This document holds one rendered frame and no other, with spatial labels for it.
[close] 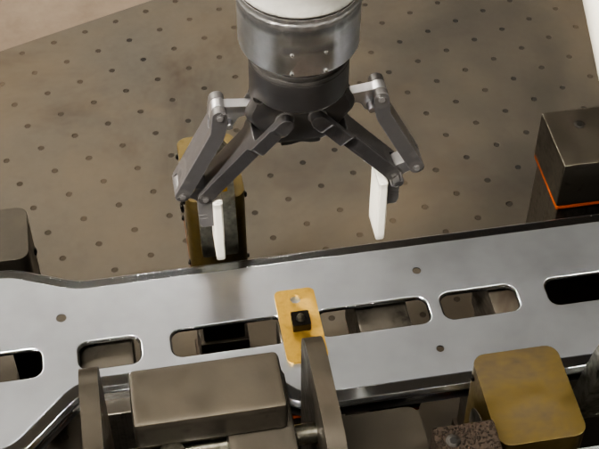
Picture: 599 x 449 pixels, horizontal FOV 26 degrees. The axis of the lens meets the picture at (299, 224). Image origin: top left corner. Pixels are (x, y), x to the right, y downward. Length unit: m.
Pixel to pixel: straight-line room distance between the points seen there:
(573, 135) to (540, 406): 0.38
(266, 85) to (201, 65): 0.97
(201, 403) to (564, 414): 0.31
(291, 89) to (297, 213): 0.77
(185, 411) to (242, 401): 0.04
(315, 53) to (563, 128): 0.50
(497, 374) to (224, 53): 0.97
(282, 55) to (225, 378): 0.23
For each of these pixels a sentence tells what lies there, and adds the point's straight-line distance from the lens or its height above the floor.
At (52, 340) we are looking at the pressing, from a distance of 1.21.
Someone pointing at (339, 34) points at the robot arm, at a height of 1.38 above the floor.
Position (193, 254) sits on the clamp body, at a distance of 1.31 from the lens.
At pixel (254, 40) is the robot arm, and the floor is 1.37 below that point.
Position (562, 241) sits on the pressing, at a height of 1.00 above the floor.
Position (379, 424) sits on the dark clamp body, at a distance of 1.05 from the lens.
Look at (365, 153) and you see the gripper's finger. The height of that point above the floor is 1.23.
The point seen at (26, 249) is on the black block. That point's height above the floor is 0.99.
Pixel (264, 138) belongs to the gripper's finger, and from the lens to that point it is 0.99.
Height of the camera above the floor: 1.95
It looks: 48 degrees down
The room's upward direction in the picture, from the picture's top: straight up
